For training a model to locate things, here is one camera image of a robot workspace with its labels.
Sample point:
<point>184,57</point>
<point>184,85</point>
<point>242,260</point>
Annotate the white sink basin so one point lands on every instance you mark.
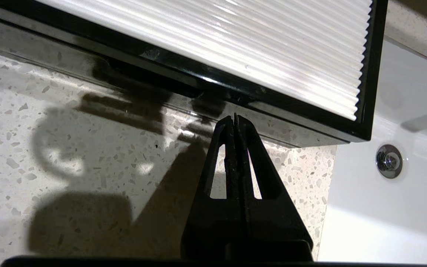
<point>402,193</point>

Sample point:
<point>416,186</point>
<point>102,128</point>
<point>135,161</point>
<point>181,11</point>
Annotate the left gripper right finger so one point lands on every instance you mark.
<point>276,222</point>

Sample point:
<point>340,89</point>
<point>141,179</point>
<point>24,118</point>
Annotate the white rectangular plate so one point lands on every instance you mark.
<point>235,40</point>

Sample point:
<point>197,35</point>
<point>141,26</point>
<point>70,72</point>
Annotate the black amenity box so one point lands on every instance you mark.
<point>374,74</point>

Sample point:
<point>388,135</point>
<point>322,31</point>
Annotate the chrome sink drain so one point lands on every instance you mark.
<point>389,161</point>

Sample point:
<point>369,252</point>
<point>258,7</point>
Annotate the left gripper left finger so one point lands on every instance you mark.
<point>206,222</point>

